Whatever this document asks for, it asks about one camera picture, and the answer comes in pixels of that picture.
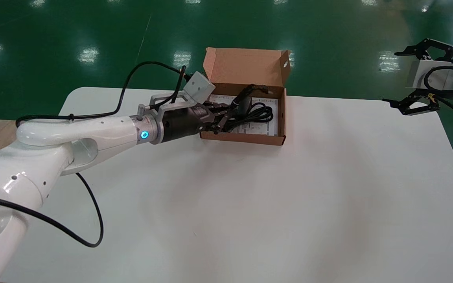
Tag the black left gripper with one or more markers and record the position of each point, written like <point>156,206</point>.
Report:
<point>181,124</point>

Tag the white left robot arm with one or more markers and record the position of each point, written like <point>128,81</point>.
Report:
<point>53,133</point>

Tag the open brown cardboard storage box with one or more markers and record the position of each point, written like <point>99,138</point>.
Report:
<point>246,65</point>

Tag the printed white paper sheet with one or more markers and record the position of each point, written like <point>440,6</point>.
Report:
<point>269,125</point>

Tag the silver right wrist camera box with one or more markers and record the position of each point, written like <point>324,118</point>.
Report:
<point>423,74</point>

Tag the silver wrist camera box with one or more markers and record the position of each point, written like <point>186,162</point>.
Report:
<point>423,74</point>
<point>199,88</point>

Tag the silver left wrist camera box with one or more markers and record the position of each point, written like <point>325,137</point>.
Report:
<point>199,88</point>

